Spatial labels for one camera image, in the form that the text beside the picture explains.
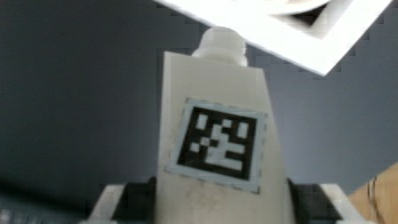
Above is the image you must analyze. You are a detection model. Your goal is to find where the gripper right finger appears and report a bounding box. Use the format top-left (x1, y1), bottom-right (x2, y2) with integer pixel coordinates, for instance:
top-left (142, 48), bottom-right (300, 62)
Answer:
top-left (287, 181), bottom-right (373, 224)

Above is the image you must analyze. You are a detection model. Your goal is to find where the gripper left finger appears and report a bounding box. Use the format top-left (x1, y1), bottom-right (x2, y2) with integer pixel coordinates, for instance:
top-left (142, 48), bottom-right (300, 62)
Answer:
top-left (81, 177), bottom-right (156, 224)

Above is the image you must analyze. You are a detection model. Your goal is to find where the white round stool seat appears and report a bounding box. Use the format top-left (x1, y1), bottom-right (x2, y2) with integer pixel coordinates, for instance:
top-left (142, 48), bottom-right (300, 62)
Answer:
top-left (261, 0), bottom-right (330, 15)

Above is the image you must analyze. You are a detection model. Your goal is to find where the white U-shaped fence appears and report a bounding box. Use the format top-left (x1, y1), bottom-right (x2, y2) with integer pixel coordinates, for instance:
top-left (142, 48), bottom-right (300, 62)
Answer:
top-left (152, 0), bottom-right (392, 76)

